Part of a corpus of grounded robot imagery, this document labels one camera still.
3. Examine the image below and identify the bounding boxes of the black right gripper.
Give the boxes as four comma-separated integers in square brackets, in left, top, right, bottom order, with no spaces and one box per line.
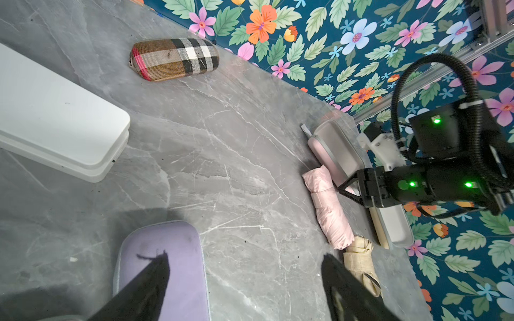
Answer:
[337,162,502,209]

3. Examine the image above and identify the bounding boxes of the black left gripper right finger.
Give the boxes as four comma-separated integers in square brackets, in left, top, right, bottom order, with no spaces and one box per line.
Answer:
[321,254,398,321]

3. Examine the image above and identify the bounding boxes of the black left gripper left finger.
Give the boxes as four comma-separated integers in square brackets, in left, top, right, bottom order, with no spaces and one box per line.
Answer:
[89,252,170,320]

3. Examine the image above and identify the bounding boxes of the pink-edged grey case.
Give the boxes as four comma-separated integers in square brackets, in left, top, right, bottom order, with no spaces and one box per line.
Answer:
[300,120,370,187]

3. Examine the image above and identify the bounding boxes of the pink umbrella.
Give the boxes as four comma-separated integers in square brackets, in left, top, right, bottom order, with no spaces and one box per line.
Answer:
[302,166,355,250]

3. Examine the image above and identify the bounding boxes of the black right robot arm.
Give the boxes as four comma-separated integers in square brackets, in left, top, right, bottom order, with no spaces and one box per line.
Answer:
[338,100,513,215]

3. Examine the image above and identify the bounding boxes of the beige black striped umbrella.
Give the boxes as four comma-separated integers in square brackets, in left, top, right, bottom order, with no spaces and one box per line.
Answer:
[343,236,382,298]

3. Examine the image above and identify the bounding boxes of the closed white umbrella case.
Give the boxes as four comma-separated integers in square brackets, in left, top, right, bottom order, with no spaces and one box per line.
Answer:
[1,45,131,183]

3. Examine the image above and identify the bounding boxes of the open white case right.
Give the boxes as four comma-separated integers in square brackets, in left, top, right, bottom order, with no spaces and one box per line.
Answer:
[369,205,414,250]

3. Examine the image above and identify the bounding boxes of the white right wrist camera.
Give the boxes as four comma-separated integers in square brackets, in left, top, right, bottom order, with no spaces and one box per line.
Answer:
[357,131,406,172]

